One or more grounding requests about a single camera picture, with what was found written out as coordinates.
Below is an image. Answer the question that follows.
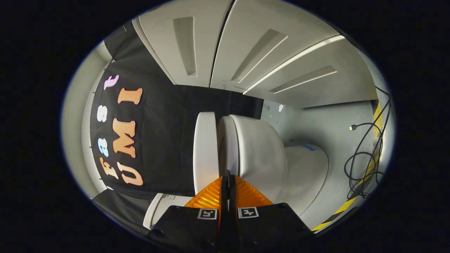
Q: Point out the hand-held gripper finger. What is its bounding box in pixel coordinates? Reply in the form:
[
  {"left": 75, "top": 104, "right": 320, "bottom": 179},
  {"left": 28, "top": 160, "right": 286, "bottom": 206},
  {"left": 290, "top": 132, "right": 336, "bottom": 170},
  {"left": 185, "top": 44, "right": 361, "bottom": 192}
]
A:
[
  {"left": 229, "top": 174, "right": 313, "bottom": 252},
  {"left": 146, "top": 170, "right": 230, "bottom": 252}
]

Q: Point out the white toilet bowl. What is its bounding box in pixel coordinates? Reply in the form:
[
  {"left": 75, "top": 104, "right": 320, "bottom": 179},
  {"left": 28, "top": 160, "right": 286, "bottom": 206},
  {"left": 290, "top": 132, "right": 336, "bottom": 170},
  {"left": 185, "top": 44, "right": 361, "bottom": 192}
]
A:
[{"left": 229, "top": 114, "right": 330, "bottom": 215}]

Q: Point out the yellow black floor tape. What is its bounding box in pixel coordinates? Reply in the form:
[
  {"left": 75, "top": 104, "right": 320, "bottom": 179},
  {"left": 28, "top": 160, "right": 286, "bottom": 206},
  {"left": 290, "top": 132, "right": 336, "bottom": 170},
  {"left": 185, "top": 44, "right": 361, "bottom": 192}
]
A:
[{"left": 311, "top": 101, "right": 384, "bottom": 232}]

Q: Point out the white drawer cabinet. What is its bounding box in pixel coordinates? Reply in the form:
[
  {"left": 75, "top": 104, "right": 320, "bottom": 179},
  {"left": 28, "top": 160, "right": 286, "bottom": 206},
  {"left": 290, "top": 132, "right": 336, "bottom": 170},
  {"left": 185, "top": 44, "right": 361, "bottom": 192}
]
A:
[{"left": 132, "top": 0, "right": 379, "bottom": 109}]

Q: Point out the black cable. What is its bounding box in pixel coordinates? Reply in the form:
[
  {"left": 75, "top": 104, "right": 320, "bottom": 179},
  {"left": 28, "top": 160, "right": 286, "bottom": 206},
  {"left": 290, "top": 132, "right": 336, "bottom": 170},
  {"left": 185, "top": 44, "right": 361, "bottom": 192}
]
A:
[{"left": 343, "top": 85, "right": 391, "bottom": 201}]

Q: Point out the black backdrop cloth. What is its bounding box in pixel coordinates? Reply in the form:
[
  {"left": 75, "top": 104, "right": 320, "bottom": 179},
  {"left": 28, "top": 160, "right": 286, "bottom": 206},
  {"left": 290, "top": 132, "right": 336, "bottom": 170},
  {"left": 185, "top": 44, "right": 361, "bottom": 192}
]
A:
[{"left": 90, "top": 23, "right": 264, "bottom": 236}]

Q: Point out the white toilet lid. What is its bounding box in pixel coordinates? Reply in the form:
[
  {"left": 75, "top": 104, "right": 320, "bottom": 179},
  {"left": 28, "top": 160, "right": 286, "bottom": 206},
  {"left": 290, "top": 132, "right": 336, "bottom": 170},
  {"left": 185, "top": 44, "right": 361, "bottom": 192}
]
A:
[{"left": 193, "top": 111, "right": 220, "bottom": 196}]

